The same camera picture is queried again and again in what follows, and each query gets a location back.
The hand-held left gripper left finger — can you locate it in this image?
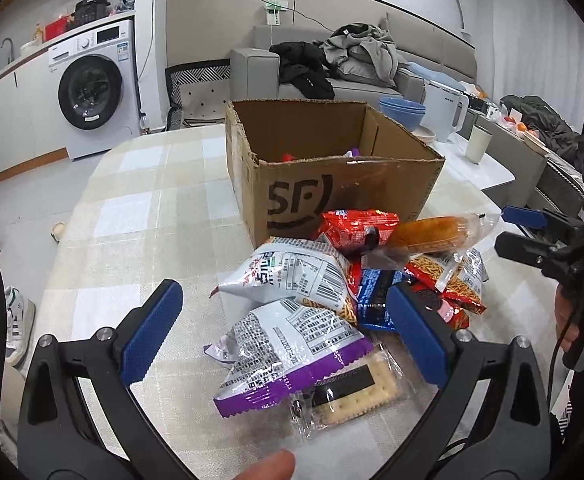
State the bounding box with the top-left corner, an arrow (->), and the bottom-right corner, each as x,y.
17,280 -> 193,480

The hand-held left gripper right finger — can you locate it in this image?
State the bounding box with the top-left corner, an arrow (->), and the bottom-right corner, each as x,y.
386,283 -> 553,480

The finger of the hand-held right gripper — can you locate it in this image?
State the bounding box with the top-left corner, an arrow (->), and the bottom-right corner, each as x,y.
502,206 -> 584,242
494,231 -> 580,282

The red cookie packet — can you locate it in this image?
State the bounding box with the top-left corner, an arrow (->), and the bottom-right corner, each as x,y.
411,282 -> 468,332

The blue cookie packet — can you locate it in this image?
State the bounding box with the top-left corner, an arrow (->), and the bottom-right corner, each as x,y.
356,267 -> 409,334

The red stick snack bag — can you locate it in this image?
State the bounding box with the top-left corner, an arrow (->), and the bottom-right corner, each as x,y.
403,250 -> 488,317

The clear cracker packet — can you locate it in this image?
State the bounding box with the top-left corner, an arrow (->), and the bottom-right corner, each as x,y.
289,349 -> 413,445

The bread stick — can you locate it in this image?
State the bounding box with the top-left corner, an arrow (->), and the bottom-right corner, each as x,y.
361,212 -> 502,271

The red scaled snack packet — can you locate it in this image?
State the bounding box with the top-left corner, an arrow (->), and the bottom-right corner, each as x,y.
316,208 -> 401,257

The purple and white snack bag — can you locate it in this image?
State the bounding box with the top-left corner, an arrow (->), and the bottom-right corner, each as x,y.
203,298 -> 375,419

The white stick snack bag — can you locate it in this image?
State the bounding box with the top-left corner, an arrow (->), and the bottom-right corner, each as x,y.
216,236 -> 361,327

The brown cardboard box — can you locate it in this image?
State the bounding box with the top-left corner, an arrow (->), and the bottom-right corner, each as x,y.
224,99 -> 446,248

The person's right hand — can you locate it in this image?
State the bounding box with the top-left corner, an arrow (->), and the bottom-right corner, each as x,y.
554,286 -> 582,355

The person's left hand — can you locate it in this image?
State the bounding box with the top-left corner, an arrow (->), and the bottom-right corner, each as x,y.
234,449 -> 297,480

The grey chair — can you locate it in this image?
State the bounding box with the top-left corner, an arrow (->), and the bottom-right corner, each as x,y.
519,147 -> 584,222

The white coffee table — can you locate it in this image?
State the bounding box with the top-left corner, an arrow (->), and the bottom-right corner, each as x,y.
431,134 -> 516,192

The checked tablecloth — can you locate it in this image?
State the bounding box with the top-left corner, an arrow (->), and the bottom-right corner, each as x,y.
0,122 -> 572,480

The white cup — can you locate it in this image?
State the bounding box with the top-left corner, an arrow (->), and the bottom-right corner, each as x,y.
466,125 -> 493,164

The dark green jacket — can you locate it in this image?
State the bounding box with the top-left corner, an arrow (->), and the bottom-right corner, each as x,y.
500,95 -> 581,165

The white sneaker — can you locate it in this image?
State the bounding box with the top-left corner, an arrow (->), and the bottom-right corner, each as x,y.
3,286 -> 37,367

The white kettle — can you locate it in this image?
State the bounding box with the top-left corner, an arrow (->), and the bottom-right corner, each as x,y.
424,82 -> 470,144

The blue bowl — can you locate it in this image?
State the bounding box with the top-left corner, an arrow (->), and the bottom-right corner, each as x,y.
378,95 -> 427,114
382,109 -> 425,131

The light blue pillow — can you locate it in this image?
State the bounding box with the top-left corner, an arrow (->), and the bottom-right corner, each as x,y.
406,62 -> 443,84

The grey clothes pile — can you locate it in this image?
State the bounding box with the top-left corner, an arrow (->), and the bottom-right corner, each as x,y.
321,22 -> 409,87

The white washing machine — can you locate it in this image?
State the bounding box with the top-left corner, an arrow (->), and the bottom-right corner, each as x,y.
48,19 -> 142,162

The patterned chair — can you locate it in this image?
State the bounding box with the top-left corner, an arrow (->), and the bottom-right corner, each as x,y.
165,61 -> 233,130

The white kitchen cabinet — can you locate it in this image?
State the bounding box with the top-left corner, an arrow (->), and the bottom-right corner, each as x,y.
0,35 -> 73,183

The black jacket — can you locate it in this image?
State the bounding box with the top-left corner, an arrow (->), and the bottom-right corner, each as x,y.
270,41 -> 336,101

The grey sofa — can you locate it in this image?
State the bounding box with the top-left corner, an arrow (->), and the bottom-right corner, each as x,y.
229,24 -> 478,107

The red box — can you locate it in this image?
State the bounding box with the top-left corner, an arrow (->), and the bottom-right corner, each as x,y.
44,19 -> 71,42

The black pressure cooker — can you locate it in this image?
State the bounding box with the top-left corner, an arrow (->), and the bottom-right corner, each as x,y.
73,0 -> 111,27

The thin black cable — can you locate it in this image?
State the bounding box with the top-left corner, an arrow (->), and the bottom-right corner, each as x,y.
546,327 -> 575,413

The wall socket with charger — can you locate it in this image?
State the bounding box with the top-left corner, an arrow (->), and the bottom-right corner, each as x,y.
263,0 -> 289,27

